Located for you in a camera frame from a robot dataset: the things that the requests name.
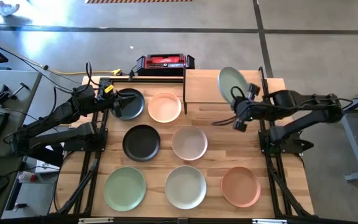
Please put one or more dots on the beige plate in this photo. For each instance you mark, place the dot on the beige plate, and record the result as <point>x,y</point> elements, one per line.
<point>229,81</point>
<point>189,143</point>

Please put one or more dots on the peach plate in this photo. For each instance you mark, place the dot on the peach plate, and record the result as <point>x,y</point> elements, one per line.
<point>164,108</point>

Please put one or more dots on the small black clip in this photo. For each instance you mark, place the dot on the small black clip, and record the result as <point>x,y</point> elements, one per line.
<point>20,205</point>

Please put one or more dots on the black power plug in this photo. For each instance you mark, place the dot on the black power plug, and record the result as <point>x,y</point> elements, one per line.
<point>131,74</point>

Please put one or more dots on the person's shoe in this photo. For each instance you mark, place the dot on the person's shoe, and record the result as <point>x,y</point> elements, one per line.
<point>8,7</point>

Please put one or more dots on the terracotta plate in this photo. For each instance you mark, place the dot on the terracotta plate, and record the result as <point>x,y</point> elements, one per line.
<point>240,187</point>

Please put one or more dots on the white bottle red cap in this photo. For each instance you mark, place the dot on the white bottle red cap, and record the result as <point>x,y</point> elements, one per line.
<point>31,177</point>

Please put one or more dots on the wooden shelf black legs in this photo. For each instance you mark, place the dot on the wooden shelf black legs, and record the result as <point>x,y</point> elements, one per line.
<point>204,87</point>

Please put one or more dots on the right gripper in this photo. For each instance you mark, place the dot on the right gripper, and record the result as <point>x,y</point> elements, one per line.
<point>245,109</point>

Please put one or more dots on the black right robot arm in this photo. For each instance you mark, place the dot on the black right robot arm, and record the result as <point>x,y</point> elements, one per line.
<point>306,107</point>

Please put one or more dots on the pale grey plate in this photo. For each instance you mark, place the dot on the pale grey plate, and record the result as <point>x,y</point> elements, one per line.
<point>185,187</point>

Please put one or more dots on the silver metal bracket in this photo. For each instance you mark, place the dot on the silver metal bracket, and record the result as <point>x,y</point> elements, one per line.
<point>95,220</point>
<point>269,221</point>

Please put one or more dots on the white electronics box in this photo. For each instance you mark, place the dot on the white electronics box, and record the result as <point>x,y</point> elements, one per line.
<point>47,167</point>

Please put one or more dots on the black plate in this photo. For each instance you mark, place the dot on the black plate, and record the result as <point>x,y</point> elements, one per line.
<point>141,143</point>

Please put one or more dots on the black aluminium table frame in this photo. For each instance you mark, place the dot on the black aluminium table frame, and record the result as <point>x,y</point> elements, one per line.
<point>120,80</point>

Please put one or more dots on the dark teal plate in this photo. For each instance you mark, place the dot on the dark teal plate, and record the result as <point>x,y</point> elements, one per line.
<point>134,109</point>

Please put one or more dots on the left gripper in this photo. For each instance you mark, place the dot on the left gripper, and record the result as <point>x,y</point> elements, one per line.
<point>109,100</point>

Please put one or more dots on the red black toolbox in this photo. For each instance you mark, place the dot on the red black toolbox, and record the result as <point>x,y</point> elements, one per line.
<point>163,62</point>

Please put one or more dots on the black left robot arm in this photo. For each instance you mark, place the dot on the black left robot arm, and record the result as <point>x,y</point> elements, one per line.
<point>57,113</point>

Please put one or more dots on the mint green plate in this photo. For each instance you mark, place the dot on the mint green plate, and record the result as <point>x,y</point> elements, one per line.
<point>125,189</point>

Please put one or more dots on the black flat panel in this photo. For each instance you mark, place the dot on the black flat panel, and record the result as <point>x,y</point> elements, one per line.
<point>48,156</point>

